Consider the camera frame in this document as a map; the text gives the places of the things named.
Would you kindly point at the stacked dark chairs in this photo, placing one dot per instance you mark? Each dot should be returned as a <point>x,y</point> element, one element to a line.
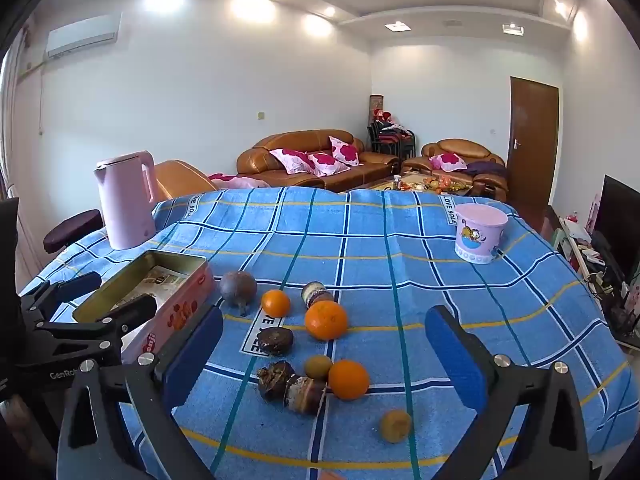
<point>392,142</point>

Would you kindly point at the white pillow red floral print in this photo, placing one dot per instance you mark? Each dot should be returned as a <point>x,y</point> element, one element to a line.
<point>292,161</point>
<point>327,164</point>
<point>447,161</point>
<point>346,151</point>

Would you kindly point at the purple passion fruit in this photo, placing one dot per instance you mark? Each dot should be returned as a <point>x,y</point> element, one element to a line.
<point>237,287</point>

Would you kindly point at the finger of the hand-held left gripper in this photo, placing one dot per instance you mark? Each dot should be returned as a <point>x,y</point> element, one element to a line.
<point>132,310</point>
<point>75,284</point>

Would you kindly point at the long brown leather sofa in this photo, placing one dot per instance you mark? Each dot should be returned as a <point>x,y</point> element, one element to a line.
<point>370,167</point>

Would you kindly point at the brown wooden door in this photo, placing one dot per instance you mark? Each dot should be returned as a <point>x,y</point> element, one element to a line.
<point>532,140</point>

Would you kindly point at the pink rectangular tin box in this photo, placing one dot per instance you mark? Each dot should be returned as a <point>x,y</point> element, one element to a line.
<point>185,305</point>

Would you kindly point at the red plush toys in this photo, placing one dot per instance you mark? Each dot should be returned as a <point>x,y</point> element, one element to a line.
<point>385,116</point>

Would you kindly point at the pink gift bag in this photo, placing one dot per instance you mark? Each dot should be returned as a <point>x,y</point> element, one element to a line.
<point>596,212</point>

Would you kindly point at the pink cloth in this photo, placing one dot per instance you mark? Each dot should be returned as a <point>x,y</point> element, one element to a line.
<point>235,181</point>

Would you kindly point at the cluttered television stand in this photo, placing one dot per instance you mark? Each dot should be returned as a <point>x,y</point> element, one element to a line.
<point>585,250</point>

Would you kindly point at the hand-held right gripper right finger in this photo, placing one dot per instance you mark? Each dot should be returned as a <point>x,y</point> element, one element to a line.
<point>457,360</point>

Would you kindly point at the yellow brown kiwi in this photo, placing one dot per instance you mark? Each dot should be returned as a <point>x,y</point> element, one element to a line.
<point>396,426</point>

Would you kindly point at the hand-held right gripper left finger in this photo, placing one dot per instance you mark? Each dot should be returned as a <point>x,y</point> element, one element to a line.
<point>195,355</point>

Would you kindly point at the pink electric kettle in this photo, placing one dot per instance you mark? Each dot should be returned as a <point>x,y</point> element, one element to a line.
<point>125,200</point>

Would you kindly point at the dark maroon stool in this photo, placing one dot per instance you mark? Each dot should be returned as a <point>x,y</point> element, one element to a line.
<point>72,230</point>

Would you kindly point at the large orange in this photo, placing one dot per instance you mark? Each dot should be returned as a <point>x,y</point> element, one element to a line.
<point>326,321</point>

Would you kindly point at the small orange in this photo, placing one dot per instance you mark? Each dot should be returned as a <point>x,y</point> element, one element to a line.
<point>275,304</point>

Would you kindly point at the green brown kiwi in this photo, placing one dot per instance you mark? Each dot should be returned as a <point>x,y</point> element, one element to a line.
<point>318,367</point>

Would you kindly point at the pink cartoon print bucket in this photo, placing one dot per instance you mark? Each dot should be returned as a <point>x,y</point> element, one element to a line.
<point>480,240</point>

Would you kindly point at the coffee table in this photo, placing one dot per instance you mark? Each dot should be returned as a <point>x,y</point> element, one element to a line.
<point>415,184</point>

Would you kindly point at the black television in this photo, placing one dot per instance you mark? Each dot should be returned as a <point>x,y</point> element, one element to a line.
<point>620,220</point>

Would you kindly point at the orange leather chair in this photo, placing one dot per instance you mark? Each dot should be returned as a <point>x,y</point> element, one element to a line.
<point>180,177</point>

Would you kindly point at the purple cloth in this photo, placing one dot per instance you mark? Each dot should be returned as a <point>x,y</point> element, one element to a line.
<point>487,168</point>

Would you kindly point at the window curtain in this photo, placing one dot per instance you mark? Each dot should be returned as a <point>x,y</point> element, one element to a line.
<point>7,125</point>

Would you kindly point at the blue plaid tablecloth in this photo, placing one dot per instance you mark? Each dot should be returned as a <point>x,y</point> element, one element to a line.
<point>375,240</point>

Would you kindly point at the dark chocolate round cake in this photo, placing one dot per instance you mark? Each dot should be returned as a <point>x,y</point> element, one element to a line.
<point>275,340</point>

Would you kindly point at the tall patterned vase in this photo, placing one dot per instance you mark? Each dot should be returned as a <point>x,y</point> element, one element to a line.
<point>376,105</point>

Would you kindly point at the brown leather armchair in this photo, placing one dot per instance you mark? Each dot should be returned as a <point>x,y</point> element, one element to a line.
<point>452,147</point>

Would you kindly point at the white wall air conditioner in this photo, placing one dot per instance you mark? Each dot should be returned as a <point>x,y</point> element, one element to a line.
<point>82,35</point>

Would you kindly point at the square ceiling light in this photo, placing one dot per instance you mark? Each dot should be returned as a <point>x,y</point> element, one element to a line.
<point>397,26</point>
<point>512,28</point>

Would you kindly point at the medium orange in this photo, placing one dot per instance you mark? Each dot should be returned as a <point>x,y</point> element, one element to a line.
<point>349,380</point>

